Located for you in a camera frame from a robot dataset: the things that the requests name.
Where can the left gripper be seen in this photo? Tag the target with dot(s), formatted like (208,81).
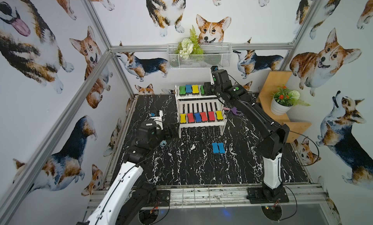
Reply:
(169,131)

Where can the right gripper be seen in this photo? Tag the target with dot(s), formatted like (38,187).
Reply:
(208,88)

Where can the white wooden shelf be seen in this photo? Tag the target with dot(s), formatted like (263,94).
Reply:
(195,104)

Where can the blue eraser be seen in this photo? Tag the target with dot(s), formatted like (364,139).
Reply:
(198,118)
(221,148)
(215,148)
(188,89)

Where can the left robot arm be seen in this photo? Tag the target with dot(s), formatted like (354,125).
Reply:
(117,207)

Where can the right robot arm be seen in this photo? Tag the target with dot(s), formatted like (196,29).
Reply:
(274,135)

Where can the wooden corner shelf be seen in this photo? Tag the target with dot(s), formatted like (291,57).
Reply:
(274,80)

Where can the teal dustpan with brush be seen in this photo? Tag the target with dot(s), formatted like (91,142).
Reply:
(163,143)

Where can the yellow eraser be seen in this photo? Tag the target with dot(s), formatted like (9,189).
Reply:
(219,115)
(183,118)
(195,89)

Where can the purple pink toy rake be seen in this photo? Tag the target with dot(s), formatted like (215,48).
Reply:
(233,111)

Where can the red eraser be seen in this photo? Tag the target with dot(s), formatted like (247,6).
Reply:
(203,117)
(190,118)
(211,116)

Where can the artificial fern white flowers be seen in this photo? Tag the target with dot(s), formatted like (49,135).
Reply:
(189,46)

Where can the potted plant white pot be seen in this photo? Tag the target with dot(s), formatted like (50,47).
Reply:
(284,99)

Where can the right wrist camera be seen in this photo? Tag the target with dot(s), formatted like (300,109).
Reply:
(214,69)

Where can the white wire basket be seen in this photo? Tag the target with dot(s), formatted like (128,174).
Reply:
(213,55)

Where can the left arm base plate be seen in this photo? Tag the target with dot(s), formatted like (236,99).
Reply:
(161,198)

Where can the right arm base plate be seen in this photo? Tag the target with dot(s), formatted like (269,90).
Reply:
(267,195)

